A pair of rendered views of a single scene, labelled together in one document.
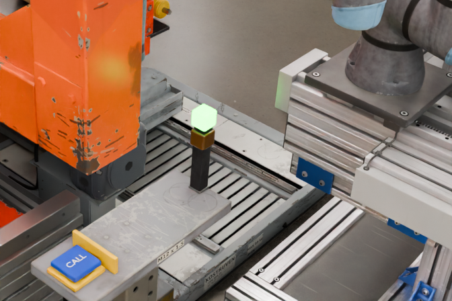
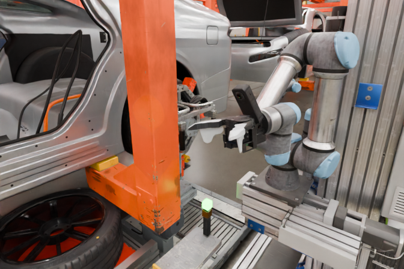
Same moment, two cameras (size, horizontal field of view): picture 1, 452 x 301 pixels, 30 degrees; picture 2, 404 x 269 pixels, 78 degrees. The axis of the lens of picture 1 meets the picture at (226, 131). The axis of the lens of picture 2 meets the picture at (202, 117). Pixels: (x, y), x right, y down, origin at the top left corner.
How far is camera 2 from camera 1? 0.46 m
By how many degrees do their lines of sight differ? 17
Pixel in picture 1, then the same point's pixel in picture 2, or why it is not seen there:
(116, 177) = (172, 229)
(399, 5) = not seen: hidden behind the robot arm
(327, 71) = (258, 181)
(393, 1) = not seen: hidden behind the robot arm
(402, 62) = (291, 175)
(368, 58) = (275, 175)
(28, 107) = (134, 205)
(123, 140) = (174, 216)
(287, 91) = (241, 190)
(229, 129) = (214, 201)
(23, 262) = not seen: outside the picture
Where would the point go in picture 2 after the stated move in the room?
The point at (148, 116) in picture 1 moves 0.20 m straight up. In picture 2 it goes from (184, 199) to (184, 178)
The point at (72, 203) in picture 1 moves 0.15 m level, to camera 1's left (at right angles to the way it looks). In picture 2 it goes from (154, 245) to (126, 245)
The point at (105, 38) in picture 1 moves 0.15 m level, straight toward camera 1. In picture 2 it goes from (164, 175) to (163, 193)
